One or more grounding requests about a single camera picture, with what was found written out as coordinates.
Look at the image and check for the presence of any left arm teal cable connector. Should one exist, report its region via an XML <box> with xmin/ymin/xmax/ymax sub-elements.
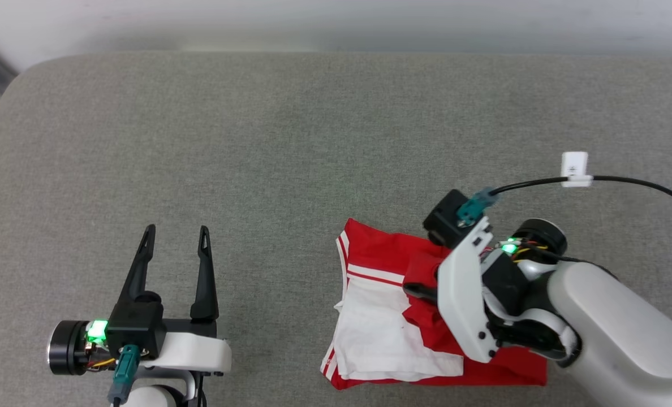
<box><xmin>110</xmin><ymin>345</ymin><xmax>141</xmax><ymax>405</ymax></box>

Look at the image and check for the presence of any grey fabric sofa cushion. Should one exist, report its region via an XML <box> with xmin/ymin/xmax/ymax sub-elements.
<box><xmin>0</xmin><ymin>52</ymin><xmax>672</xmax><ymax>407</ymax></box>

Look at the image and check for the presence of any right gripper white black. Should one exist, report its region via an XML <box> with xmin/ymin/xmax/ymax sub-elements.
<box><xmin>404</xmin><ymin>218</ymin><xmax>580</xmax><ymax>368</ymax></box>

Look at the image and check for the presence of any small white cable tag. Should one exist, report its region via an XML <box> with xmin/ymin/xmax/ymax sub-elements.
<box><xmin>561</xmin><ymin>151</ymin><xmax>593</xmax><ymax>188</ymax></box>

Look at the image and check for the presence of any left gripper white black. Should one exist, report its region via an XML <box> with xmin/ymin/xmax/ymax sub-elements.
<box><xmin>48</xmin><ymin>224</ymin><xmax>232</xmax><ymax>407</ymax></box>

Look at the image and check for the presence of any right arm teal cable connector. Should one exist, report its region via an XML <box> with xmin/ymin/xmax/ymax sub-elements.
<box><xmin>456</xmin><ymin>188</ymin><xmax>498</xmax><ymax>227</ymax></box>

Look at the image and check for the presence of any arm teal cable connector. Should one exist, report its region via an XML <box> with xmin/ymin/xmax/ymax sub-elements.
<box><xmin>456</xmin><ymin>188</ymin><xmax>498</xmax><ymax>227</ymax></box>
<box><xmin>110</xmin><ymin>345</ymin><xmax>141</xmax><ymax>405</ymax></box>

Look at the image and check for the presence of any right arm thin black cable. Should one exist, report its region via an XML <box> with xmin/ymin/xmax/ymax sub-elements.
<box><xmin>492</xmin><ymin>176</ymin><xmax>672</xmax><ymax>220</ymax></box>

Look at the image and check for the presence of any red and white shirt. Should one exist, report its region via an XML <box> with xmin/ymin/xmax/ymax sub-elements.
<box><xmin>320</xmin><ymin>219</ymin><xmax>549</xmax><ymax>391</ymax></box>

